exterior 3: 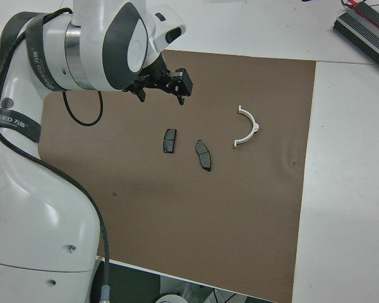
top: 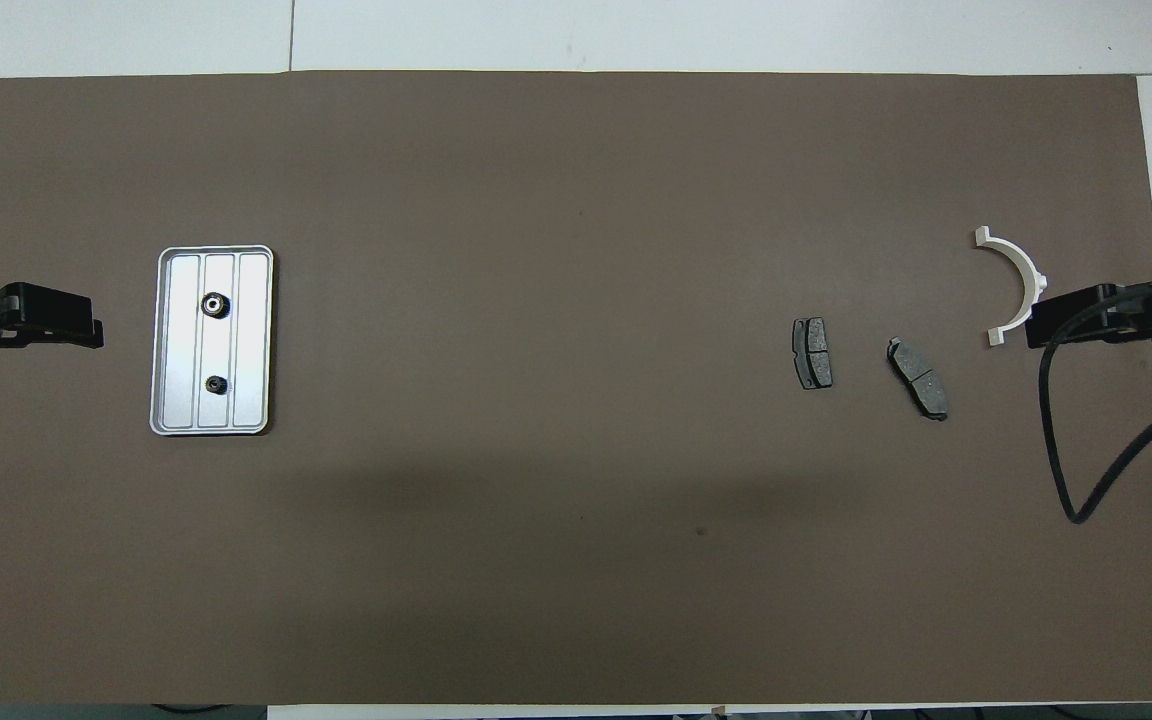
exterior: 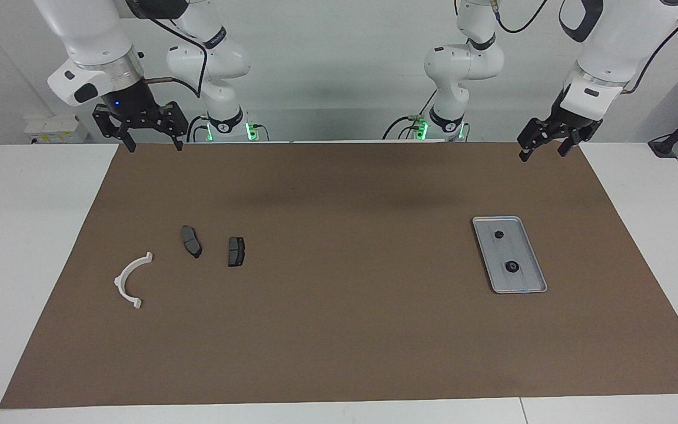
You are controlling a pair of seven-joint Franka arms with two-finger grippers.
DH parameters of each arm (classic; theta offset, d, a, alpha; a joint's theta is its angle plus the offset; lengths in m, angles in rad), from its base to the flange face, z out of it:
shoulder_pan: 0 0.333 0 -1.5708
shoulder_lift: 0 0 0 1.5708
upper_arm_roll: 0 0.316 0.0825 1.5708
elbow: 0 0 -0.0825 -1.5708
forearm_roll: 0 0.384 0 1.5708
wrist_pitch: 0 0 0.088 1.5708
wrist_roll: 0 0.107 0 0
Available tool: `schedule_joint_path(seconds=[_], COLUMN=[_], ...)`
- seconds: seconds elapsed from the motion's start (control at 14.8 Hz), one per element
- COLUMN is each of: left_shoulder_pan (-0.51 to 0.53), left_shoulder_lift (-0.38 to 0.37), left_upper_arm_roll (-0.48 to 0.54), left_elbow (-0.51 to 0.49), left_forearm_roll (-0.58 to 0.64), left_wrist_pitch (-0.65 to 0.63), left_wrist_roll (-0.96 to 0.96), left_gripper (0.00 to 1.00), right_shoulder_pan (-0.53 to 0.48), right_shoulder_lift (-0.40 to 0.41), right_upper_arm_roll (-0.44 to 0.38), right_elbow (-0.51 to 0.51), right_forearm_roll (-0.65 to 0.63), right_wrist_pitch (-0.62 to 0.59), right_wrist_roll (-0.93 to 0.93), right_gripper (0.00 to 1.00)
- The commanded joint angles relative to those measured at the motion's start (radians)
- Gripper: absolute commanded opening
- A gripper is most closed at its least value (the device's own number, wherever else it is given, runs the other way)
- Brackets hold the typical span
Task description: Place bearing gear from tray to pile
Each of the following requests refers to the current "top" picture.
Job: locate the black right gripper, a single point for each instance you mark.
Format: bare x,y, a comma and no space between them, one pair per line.
1131,318

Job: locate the small black round part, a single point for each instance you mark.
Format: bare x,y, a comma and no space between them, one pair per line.
215,305

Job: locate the small black bearing gear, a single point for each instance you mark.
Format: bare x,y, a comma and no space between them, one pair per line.
217,385

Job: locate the silver metal tray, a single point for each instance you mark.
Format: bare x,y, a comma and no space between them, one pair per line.
251,340

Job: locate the large dark grey brake pad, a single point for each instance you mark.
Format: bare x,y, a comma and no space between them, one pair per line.
921,385

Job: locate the small dark grey brake pad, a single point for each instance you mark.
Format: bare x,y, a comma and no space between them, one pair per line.
816,340

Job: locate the brown table mat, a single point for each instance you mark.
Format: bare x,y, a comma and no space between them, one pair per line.
576,200

